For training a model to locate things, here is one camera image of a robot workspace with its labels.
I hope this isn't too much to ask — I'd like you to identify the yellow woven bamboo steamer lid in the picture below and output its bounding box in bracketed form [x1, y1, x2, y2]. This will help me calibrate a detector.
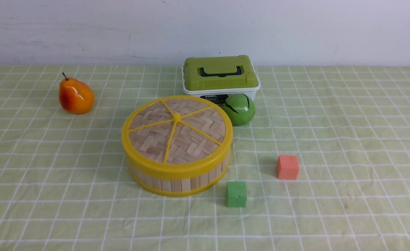
[121, 96, 233, 180]

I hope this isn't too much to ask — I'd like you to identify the bamboo steamer basket base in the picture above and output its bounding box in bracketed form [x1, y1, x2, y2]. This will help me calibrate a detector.
[125, 151, 232, 197]

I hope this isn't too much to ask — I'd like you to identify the green toy ball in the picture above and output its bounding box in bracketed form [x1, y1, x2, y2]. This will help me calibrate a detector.
[221, 93, 255, 127]

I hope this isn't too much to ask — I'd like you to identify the green lidded white storage box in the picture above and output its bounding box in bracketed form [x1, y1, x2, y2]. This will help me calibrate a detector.
[181, 55, 260, 105]

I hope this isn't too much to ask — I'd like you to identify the green foam cube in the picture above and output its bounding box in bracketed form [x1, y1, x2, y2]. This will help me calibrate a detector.
[226, 181, 247, 208]

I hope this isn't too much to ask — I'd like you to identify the orange foam cube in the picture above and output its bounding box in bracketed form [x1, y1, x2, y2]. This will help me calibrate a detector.
[276, 155, 299, 180]

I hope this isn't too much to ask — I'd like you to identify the orange red toy pear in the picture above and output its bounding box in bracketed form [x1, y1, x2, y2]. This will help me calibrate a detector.
[59, 73, 95, 114]

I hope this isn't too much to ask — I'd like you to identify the green checkered tablecloth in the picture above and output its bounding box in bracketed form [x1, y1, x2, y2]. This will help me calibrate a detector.
[0, 65, 410, 251]

